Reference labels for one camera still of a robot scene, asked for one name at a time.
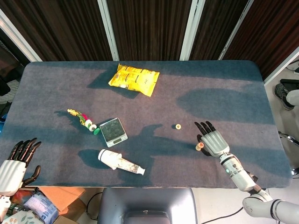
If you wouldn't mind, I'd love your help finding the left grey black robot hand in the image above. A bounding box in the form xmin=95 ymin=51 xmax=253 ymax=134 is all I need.
xmin=0 ymin=137 xmax=42 ymax=196

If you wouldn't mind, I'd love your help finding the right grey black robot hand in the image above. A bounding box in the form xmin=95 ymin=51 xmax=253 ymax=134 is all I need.
xmin=194 ymin=120 xmax=230 ymax=157

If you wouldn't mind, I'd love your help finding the blue plastic package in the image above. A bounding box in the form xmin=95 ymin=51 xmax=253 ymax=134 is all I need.
xmin=23 ymin=190 xmax=59 ymax=222

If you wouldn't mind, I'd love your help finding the floral printed package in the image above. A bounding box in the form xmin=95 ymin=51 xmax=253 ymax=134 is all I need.
xmin=0 ymin=209 xmax=44 ymax=224

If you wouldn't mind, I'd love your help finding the brown cardboard box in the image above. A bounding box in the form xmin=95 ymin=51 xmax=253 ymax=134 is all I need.
xmin=37 ymin=186 xmax=99 ymax=224

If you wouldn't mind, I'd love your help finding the blue table cloth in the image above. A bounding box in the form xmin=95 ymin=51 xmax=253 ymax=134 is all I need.
xmin=0 ymin=60 xmax=294 ymax=189

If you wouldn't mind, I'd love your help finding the chrome chair leg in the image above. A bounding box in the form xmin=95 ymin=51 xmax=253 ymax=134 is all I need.
xmin=278 ymin=130 xmax=299 ymax=144

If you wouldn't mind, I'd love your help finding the black sneaker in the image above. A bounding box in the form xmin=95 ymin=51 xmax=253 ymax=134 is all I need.
xmin=274 ymin=83 xmax=296 ymax=111

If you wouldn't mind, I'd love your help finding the floral toothpaste tube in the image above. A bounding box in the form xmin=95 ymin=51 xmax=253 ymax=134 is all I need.
xmin=114 ymin=157 xmax=146 ymax=176

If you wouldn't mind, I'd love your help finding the grey robot torso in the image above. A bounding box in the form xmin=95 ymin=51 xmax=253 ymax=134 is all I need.
xmin=97 ymin=188 xmax=198 ymax=224

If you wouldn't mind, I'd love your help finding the person's grey trouser leg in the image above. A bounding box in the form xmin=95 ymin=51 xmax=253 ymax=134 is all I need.
xmin=285 ymin=89 xmax=299 ymax=106

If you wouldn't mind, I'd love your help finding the white cup dark stripe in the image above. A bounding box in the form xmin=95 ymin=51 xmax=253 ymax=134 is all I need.
xmin=98 ymin=148 xmax=123 ymax=170

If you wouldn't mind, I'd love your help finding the yellow snack bag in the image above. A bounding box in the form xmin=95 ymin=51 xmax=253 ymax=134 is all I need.
xmin=108 ymin=63 xmax=160 ymax=97

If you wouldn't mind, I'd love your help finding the silver digital kitchen scale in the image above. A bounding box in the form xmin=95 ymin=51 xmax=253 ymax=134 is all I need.
xmin=99 ymin=118 xmax=128 ymax=148

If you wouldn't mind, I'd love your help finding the white metal partition post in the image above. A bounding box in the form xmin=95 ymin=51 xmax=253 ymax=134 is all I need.
xmin=179 ymin=0 xmax=206 ymax=61
xmin=218 ymin=0 xmax=255 ymax=61
xmin=263 ymin=46 xmax=299 ymax=84
xmin=97 ymin=0 xmax=120 ymax=62
xmin=0 ymin=8 xmax=43 ymax=63

